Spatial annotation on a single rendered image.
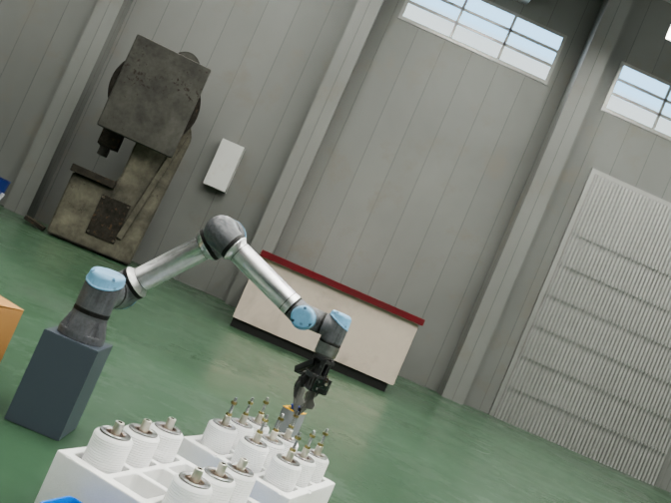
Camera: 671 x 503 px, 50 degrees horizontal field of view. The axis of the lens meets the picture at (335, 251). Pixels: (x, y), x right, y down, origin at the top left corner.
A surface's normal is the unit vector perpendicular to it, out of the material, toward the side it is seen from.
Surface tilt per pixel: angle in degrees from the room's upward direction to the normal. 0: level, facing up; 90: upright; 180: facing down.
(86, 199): 90
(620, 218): 90
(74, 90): 90
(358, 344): 90
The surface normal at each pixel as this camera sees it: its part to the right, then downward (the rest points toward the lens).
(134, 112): 0.24, 0.06
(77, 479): -0.31, -0.18
